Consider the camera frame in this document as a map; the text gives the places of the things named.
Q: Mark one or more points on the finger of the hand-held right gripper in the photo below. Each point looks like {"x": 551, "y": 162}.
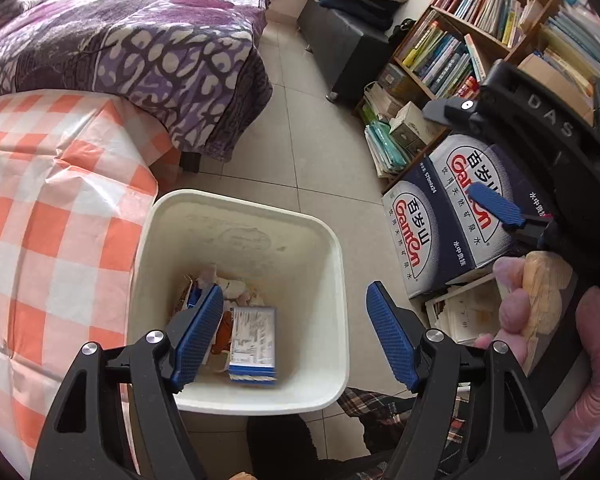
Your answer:
{"x": 495, "y": 205}
{"x": 530, "y": 105}

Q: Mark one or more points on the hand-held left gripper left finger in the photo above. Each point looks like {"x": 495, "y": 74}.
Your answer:
{"x": 200, "y": 332}

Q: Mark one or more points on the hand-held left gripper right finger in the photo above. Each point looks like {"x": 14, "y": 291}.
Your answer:
{"x": 390, "y": 332}

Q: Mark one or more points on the red instant noodle cup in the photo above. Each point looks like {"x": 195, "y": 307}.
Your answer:
{"x": 224, "y": 330}

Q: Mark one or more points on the blue white labelled carton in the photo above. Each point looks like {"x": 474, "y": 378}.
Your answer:
{"x": 252, "y": 340}

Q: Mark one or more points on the white plastic bin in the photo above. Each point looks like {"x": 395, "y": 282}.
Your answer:
{"x": 260, "y": 240}

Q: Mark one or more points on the blue white water carton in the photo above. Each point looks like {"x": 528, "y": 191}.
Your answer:
{"x": 480, "y": 255}
{"x": 415, "y": 220}

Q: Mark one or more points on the stack of white papers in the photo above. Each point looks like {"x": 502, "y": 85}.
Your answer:
{"x": 460, "y": 315}

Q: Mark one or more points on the person's plaid trousers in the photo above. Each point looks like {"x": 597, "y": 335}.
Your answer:
{"x": 375, "y": 410}

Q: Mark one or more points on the brown wooden bookshelf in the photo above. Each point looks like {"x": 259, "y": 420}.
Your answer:
{"x": 472, "y": 30}

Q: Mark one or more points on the row of colourful books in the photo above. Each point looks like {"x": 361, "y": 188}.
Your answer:
{"x": 445, "y": 60}
{"x": 485, "y": 5}

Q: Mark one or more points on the beige tissue box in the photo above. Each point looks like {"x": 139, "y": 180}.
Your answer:
{"x": 415, "y": 125}

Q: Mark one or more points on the stack of green folders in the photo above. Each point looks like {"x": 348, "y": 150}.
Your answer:
{"x": 385, "y": 145}

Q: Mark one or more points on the grey cardboard box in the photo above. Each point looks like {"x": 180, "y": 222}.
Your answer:
{"x": 392, "y": 80}

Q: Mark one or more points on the black fleece garment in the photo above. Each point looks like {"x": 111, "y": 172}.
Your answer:
{"x": 290, "y": 445}

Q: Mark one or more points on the black bag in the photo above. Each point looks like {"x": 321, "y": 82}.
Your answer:
{"x": 404, "y": 30}

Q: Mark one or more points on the stack of pale books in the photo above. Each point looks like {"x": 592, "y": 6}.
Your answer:
{"x": 380, "y": 105}

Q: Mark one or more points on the dark wooden bed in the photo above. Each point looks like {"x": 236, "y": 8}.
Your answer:
{"x": 191, "y": 161}

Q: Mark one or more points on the black storage bench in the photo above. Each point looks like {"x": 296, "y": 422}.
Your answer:
{"x": 350, "y": 55}

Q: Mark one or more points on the pile of dark clothes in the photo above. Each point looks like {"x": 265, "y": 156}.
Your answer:
{"x": 365, "y": 0}

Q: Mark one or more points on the purple patterned blanket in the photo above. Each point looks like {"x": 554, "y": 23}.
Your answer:
{"x": 130, "y": 50}

